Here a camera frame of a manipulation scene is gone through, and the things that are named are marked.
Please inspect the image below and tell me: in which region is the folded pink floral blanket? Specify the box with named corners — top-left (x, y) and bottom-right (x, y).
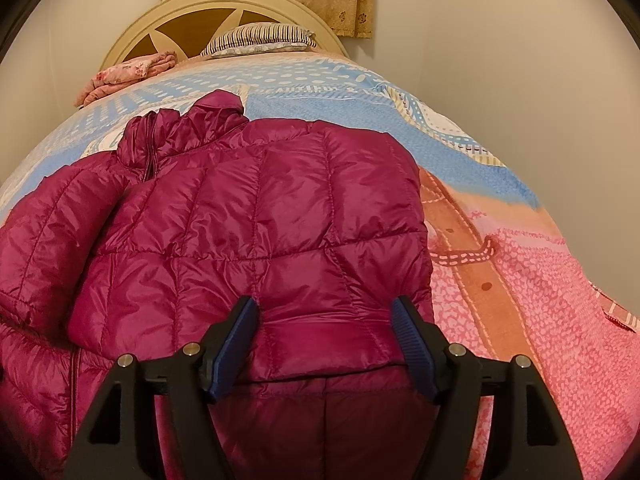
top-left (74, 51), bottom-right (177, 108)

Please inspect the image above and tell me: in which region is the cream wooden headboard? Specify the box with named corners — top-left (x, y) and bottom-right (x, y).
top-left (101, 0), bottom-right (348, 68)

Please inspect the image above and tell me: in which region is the magenta quilted down jacket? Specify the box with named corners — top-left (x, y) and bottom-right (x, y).
top-left (1, 90), bottom-right (433, 479)

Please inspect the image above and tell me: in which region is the striped pillow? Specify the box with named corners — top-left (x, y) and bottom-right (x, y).
top-left (201, 22), bottom-right (318, 58)

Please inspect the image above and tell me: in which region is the pink and blue bedspread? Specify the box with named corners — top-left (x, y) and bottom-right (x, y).
top-left (1, 52), bottom-right (639, 479)

